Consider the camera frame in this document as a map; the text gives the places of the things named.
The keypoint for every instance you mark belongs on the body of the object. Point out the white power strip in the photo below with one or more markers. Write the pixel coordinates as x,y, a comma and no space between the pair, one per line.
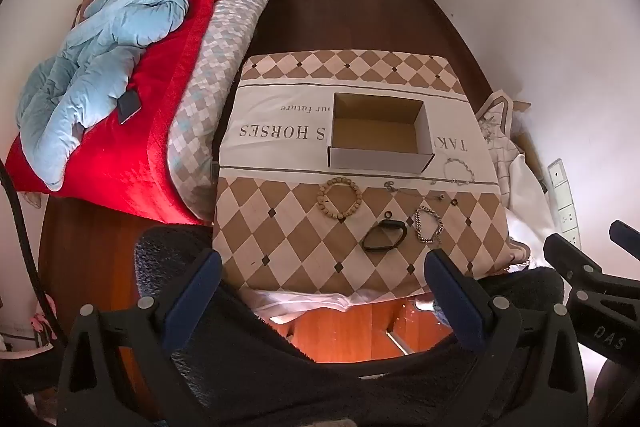
565,202

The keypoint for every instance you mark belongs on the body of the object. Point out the black rectangular phone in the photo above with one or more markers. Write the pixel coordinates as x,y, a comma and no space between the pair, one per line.
129,105

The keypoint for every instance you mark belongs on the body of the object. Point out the pink cloth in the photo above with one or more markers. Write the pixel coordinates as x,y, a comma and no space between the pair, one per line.
42,329

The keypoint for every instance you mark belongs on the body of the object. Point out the metal table leg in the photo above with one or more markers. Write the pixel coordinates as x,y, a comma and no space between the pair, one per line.
400,341

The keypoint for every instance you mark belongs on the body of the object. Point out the brown cushion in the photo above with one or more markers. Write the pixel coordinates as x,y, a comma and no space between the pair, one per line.
90,4

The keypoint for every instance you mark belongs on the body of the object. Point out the cardboard box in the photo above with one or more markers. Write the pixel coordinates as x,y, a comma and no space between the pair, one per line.
375,132

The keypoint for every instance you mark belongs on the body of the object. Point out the red blanket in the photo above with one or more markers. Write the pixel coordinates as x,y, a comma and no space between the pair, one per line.
150,117

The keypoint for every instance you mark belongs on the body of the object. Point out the checkered bed sheet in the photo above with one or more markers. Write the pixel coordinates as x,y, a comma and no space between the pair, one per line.
220,67

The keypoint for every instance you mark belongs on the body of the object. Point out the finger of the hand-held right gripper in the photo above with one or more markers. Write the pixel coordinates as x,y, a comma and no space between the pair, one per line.
626,237
595,307

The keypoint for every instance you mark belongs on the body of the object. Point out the checkered printed table cloth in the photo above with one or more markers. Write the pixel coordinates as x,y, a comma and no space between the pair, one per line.
280,227

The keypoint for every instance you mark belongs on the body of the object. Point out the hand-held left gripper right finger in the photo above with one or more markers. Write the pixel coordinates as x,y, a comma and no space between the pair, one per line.
447,289

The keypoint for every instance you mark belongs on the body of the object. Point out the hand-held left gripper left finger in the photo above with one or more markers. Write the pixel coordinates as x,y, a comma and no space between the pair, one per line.
197,287

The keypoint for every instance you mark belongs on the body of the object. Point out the light blue duvet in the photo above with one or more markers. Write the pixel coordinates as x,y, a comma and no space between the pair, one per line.
100,57

